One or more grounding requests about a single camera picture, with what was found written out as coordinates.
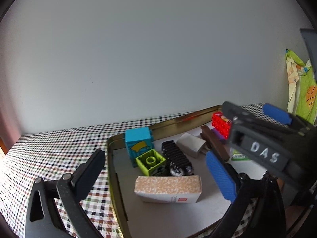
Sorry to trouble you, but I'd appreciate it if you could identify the purple small block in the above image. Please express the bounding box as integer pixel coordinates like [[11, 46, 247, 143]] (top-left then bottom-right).
[[211, 128, 226, 144]]

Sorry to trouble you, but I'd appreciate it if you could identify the green toy cube brick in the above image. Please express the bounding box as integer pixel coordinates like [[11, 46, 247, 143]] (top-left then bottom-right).
[[135, 149, 167, 176]]

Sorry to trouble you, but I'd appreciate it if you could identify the clear floss pick box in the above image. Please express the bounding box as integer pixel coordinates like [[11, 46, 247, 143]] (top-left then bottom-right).
[[230, 148, 250, 161]]

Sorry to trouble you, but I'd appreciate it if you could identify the white cork-top small box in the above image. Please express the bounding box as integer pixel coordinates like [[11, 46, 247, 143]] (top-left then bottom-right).
[[134, 175, 202, 204]]

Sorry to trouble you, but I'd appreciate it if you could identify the teal toy brick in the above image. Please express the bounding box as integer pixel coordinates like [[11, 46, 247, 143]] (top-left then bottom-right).
[[125, 127, 154, 168]]

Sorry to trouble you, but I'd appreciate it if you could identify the brown harmonica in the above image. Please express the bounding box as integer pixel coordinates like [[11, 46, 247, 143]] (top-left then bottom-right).
[[201, 125, 230, 162]]

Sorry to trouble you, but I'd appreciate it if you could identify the black hair claw clip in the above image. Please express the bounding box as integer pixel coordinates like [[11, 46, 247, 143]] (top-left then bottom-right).
[[162, 140, 194, 177]]

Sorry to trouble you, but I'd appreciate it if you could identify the gold metal tin tray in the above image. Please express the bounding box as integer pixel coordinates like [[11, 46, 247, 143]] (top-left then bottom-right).
[[107, 105, 266, 237]]

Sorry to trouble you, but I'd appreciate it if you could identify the checkered tablecloth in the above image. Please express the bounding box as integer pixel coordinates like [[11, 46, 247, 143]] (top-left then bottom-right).
[[0, 102, 317, 238]]

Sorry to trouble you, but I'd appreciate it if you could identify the white power adapter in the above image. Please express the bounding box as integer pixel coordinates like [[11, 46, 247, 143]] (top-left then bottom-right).
[[176, 133, 208, 158]]

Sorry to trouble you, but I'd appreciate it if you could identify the green patterned hanging cloth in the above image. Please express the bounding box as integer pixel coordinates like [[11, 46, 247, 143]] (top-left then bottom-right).
[[285, 49, 316, 124]]

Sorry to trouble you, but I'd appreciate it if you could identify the red toy brick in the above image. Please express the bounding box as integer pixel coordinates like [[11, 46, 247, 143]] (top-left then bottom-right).
[[212, 111, 232, 139]]

